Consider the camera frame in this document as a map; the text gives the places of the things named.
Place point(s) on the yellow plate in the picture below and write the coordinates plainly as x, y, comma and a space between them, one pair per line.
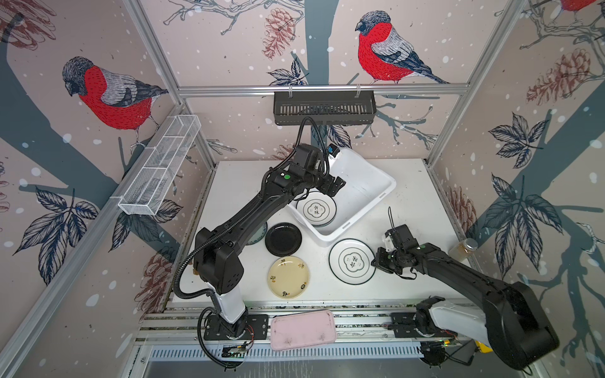
288, 277

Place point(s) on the black hanging wire basket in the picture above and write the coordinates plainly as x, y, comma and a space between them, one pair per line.
325, 107

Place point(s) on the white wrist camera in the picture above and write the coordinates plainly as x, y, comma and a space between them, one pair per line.
333, 150
388, 244

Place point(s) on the white plate black rim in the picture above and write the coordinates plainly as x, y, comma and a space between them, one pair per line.
317, 208
350, 261

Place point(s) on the white plastic bin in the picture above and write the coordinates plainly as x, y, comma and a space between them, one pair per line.
366, 186

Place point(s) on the yellow tape measure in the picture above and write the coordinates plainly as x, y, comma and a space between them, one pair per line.
484, 349

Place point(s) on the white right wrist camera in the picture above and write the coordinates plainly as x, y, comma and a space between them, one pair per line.
388, 244

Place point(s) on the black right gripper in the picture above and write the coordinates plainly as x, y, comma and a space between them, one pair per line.
379, 261

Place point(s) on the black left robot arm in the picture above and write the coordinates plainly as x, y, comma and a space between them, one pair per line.
216, 253

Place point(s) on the horizontal aluminium rail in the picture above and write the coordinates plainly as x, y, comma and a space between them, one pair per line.
379, 89

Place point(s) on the aluminium frame post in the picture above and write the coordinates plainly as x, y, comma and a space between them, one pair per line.
158, 56

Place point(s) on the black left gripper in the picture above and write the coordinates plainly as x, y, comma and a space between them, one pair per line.
336, 184

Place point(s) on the blue floral green plate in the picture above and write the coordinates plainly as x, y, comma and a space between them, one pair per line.
258, 235

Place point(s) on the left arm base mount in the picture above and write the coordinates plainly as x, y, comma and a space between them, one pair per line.
248, 327

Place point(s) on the pink pad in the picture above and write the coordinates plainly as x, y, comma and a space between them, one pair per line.
302, 330

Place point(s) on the white mesh wire shelf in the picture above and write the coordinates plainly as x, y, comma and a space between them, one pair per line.
152, 183

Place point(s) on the small glass jar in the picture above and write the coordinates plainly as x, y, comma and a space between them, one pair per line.
463, 249

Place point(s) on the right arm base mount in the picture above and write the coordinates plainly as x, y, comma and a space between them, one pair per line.
416, 323

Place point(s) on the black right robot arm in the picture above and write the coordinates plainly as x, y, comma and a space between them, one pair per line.
507, 318

